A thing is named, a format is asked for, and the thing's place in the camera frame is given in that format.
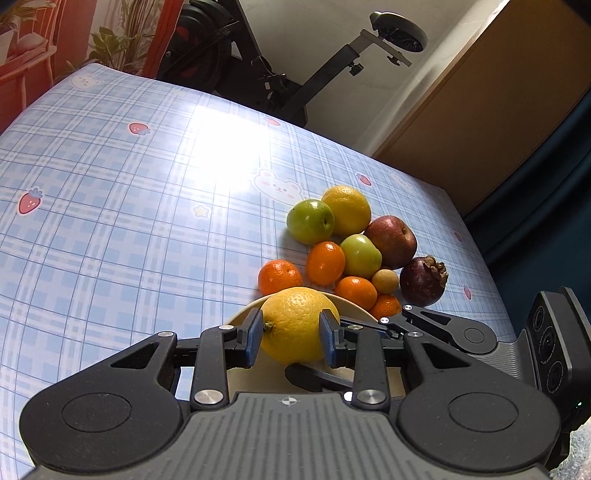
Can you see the wall poster with plants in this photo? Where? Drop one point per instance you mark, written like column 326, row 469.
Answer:
column 41, row 50

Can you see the large yellow citrus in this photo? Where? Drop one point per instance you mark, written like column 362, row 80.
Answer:
column 295, row 325

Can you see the round mandarin orange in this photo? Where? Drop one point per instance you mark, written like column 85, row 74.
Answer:
column 387, row 307
column 355, row 291
column 280, row 278

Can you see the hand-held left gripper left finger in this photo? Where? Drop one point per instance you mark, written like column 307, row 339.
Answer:
column 254, row 334

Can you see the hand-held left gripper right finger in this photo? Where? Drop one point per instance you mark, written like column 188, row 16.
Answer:
column 328, row 337

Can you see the small yellow lemon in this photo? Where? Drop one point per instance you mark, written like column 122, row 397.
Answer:
column 347, row 210

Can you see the green apple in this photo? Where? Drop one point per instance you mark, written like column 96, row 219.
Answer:
column 310, row 221
column 361, row 255

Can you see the oval mandarin orange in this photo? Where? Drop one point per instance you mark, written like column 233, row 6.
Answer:
column 326, row 263

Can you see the black exercise bike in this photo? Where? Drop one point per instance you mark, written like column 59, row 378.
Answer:
column 295, row 92

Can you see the red apple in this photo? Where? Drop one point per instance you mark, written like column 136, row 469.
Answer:
column 391, row 241

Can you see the dark purple mangosteen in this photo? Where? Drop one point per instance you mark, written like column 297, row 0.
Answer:
column 422, row 281

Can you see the brown longan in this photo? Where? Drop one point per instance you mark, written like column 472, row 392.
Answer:
column 384, row 280

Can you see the dark blue curtain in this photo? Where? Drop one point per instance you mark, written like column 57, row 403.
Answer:
column 545, row 221

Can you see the cream round plate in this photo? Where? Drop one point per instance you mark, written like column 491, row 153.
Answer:
column 258, row 381

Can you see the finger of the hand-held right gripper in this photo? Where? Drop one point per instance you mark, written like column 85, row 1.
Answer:
column 429, row 321
column 314, row 376

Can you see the brown wooden cabinet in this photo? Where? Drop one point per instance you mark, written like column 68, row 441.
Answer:
column 485, row 101

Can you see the blue plaid tablecloth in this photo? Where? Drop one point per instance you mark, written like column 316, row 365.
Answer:
column 115, row 207

